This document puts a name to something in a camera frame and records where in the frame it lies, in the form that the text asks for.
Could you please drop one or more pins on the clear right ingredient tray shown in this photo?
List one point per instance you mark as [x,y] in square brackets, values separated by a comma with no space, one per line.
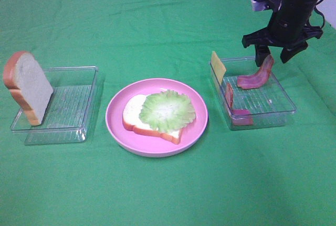
[269,105]

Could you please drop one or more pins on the standing bread slice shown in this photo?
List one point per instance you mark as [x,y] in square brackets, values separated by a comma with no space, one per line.
[28,85]

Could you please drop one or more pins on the clear left bread tray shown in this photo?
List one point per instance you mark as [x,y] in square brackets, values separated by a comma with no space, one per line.
[68,115]

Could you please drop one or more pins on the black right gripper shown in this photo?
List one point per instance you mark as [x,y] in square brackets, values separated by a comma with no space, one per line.
[291,33]

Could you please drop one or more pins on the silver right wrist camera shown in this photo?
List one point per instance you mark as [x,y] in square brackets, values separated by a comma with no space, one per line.
[261,5]

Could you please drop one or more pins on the green lettuce leaf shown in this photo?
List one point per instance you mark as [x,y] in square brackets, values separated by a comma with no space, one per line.
[167,111]

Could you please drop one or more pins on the pink round plate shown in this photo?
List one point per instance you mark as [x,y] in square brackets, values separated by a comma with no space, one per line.
[154,146]

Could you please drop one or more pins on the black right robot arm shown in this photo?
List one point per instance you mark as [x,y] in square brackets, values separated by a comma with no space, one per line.
[296,8]

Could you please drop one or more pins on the white bread slice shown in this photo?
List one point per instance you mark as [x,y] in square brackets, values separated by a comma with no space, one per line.
[132,122]

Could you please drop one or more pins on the green tablecloth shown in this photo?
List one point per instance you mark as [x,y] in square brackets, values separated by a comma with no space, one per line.
[273,176]

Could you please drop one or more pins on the yellow cheese slice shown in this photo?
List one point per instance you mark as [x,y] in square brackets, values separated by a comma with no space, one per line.
[219,70]

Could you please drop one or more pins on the bacon strip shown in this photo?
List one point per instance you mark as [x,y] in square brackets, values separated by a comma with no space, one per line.
[238,118]
[258,79]

